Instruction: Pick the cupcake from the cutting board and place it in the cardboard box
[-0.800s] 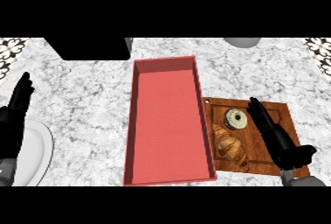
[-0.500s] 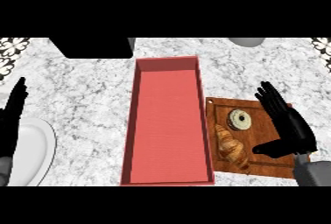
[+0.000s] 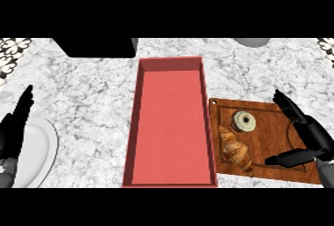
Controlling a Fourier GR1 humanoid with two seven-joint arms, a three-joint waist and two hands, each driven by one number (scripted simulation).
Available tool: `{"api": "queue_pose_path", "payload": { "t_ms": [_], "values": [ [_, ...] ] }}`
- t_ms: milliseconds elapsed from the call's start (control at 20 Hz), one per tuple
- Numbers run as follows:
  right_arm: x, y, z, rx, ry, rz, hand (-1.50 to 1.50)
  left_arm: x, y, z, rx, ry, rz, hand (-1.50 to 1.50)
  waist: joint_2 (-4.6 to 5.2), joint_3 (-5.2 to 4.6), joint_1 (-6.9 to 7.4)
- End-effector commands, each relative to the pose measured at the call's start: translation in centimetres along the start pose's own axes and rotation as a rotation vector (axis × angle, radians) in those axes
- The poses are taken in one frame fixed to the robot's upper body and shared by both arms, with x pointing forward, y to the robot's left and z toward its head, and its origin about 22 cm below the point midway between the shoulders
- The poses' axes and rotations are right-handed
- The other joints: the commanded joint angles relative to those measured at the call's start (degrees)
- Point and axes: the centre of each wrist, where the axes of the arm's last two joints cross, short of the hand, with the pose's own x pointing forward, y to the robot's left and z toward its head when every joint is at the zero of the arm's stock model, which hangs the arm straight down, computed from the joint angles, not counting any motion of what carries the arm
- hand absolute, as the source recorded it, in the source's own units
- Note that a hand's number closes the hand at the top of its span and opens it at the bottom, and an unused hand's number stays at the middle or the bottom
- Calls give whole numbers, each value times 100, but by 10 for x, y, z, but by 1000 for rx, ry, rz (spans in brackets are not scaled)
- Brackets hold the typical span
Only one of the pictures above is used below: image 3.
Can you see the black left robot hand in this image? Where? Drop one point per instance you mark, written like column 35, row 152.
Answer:
column 13, row 129

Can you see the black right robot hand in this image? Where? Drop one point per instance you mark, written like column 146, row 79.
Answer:
column 310, row 134

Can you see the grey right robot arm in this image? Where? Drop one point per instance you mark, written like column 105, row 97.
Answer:
column 325, row 173

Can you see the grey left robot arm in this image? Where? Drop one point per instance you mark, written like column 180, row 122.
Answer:
column 4, row 175

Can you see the brown wooden cutting board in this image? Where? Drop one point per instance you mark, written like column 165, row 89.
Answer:
column 264, row 141

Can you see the red open cardboard box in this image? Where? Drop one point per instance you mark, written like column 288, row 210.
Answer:
column 170, row 123

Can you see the white plate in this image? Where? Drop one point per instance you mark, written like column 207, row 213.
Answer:
column 37, row 153

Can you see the golden brown croissant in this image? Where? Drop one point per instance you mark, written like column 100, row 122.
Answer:
column 235, row 148

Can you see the grey round object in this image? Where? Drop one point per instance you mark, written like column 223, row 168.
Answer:
column 251, row 42

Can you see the black appliance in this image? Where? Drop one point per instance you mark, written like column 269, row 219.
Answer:
column 102, row 47

